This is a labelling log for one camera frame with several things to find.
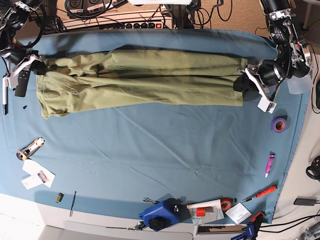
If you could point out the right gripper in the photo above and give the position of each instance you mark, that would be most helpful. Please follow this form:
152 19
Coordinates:
22 59

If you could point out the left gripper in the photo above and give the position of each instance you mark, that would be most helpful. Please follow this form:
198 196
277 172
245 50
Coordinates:
262 82

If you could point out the olive green t-shirt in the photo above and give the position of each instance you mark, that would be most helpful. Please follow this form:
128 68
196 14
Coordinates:
137 76

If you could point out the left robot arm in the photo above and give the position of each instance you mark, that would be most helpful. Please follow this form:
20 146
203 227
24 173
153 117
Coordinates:
293 56

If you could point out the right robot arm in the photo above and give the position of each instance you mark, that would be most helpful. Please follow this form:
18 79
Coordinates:
15 17

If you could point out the black remote control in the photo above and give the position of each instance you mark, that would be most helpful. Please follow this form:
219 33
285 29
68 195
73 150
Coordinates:
23 79

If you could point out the white marker pen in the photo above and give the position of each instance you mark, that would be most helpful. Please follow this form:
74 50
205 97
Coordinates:
5 96

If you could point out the purple tape roll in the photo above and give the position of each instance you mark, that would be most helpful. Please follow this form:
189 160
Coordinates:
279 124

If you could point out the translucent plastic cup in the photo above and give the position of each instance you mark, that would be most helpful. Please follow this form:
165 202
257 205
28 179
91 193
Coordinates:
299 85

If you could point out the pink glue tube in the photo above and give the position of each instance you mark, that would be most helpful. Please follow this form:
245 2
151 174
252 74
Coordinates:
271 158

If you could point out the orange grey utility knife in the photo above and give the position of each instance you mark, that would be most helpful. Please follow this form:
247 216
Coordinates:
30 149

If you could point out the white paper card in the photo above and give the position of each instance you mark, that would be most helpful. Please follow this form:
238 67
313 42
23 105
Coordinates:
32 167

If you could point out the orange tape roll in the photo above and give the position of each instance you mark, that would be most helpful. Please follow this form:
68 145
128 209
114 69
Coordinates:
226 203

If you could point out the blue table cloth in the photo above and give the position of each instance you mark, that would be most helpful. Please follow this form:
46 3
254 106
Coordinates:
113 158

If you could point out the white rolled paper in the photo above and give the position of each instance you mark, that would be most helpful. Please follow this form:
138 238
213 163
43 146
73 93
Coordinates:
206 204

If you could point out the black power adapter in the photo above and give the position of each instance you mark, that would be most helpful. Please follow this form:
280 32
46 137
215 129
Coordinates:
305 202

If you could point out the white square booklet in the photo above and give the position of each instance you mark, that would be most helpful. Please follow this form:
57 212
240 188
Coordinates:
238 213

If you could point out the small green battery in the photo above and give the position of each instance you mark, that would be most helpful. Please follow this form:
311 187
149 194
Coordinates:
59 197

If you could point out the small orange block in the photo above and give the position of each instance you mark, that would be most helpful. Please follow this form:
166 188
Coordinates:
200 212

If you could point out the blue orange clamp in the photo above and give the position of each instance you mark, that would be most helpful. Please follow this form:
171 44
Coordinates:
251 230

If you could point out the blue plastic device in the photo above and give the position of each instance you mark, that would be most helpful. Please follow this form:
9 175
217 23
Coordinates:
162 214

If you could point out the black tweezers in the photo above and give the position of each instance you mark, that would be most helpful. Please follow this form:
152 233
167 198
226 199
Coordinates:
72 204

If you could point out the orange handled screwdriver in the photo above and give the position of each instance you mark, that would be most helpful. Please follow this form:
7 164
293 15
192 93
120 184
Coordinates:
267 191

